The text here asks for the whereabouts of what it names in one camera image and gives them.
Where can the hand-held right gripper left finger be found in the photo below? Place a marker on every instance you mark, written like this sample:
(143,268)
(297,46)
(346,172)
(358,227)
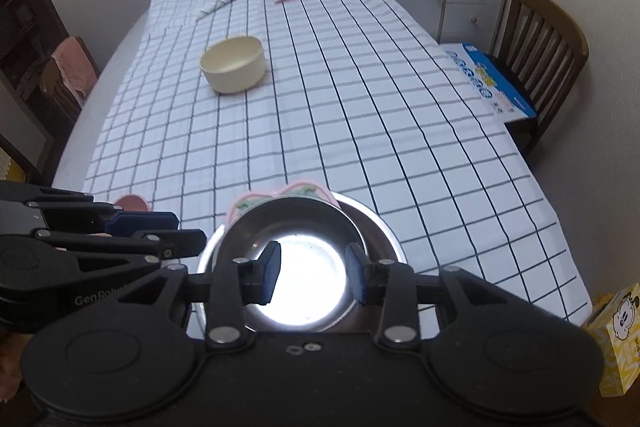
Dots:
(272,272)

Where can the pink towel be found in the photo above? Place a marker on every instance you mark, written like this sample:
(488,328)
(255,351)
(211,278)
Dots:
(75,67)

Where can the yellow cartoon tissue box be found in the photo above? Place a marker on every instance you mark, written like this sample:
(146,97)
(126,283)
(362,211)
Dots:
(620,342)

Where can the white checked tablecloth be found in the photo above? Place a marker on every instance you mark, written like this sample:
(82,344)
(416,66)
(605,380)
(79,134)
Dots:
(350,107)

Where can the cream bowl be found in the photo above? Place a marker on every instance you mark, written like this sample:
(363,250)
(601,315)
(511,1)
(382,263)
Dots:
(235,72)

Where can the blue printed box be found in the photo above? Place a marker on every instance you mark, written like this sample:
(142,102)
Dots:
(490,82)

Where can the wooden chair with towel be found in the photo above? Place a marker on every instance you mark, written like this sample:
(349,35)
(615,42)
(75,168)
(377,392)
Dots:
(55,92)

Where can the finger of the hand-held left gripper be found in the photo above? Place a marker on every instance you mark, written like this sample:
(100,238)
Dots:
(175,243)
(145,223)

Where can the brown wooden chair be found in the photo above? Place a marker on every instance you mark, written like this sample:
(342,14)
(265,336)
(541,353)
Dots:
(545,37)

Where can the pink bear-shaped divided plate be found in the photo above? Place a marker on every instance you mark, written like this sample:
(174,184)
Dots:
(131,202)

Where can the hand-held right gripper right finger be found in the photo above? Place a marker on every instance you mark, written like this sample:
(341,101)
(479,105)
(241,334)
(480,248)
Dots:
(355,274)

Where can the dark bookshelf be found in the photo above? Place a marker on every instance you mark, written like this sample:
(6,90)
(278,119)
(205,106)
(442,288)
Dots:
(20,7)

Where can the large steel bowl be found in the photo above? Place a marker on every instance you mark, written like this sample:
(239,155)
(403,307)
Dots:
(380,232)

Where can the small steel bowl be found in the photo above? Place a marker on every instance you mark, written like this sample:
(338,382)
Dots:
(300,217)

